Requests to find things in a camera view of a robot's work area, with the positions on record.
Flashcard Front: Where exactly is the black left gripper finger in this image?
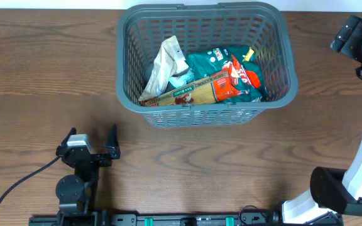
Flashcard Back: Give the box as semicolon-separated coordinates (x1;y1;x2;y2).
104;124;120;153
62;127;77;147

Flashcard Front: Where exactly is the small light teal packet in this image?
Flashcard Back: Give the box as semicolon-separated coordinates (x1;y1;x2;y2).
168;69;195;89

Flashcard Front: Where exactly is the beige mushroom bag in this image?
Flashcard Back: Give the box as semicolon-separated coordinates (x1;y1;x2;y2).
138;36;189;101

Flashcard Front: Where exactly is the San Remo spaghetti packet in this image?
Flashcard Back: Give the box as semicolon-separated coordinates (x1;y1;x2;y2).
141;66;248;107

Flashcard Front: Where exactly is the green Nescafe coffee bag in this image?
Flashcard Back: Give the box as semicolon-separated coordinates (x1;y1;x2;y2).
186;46;268;103

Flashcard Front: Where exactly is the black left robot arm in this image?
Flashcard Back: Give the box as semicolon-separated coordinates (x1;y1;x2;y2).
55;125;121;217

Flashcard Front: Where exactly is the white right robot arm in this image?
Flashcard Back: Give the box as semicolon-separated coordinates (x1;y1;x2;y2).
267;16;362;225

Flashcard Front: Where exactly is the grey plastic basket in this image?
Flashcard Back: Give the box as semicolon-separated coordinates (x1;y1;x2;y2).
116;1;299;127

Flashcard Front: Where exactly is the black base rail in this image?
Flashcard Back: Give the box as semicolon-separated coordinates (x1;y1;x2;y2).
28;212;345;226

